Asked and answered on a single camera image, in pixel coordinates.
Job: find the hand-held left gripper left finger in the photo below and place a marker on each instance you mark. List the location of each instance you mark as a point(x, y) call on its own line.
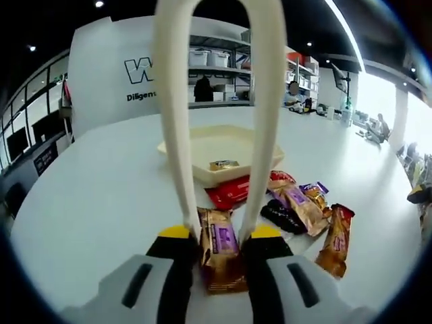
point(135, 290)

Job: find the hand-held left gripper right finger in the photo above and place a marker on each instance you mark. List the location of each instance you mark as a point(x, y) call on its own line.
point(280, 290)

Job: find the black food packet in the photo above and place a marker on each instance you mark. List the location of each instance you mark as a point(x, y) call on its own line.
point(281, 219)

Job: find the gold food packet red end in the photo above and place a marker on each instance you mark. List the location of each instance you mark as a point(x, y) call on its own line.
point(337, 243)

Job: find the gold food packet purple ends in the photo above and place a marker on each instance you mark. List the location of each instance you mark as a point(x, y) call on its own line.
point(319, 195)

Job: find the large red food packet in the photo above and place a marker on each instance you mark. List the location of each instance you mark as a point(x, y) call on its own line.
point(227, 195)

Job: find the shiny red food packet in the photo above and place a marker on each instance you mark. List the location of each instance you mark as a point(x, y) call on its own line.
point(281, 177)

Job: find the small gold food packet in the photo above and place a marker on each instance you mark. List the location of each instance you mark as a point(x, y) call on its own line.
point(223, 165)

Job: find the cream container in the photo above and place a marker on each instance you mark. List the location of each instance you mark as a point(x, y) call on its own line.
point(219, 146)

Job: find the white food tongs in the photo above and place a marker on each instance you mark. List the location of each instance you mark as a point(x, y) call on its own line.
point(175, 135)

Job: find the white bottle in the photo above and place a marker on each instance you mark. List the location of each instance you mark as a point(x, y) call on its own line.
point(346, 114)

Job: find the white jug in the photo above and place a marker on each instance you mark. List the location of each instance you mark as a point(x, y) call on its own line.
point(330, 112)

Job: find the black mounted monitor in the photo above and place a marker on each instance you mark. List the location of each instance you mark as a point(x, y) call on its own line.
point(339, 78)

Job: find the dark counter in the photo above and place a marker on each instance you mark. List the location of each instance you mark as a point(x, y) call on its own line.
point(45, 153)

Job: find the ceiling strip light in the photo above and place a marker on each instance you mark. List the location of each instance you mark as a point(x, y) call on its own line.
point(344, 30)

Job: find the white red stand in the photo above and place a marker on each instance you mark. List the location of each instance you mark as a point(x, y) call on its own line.
point(65, 101)

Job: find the white printed partition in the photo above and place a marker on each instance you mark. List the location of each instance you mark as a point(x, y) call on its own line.
point(108, 87)

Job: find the black bag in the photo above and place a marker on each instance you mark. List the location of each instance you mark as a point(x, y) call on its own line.
point(202, 90)

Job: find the metal shelf rack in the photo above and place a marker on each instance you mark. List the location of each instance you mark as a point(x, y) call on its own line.
point(236, 71)

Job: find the row of white storage boxes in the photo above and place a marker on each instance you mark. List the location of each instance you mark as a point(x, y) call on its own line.
point(209, 57)

